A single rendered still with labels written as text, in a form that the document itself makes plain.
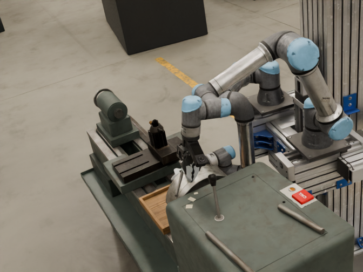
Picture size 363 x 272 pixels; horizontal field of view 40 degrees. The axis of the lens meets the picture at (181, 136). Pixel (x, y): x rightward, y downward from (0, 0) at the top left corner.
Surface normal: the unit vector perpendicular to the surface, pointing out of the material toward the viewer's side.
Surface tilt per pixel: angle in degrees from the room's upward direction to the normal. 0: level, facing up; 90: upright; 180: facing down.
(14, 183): 0
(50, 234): 0
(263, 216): 0
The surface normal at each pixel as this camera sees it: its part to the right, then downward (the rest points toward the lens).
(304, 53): 0.26, 0.36
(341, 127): 0.39, 0.53
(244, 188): -0.16, -0.84
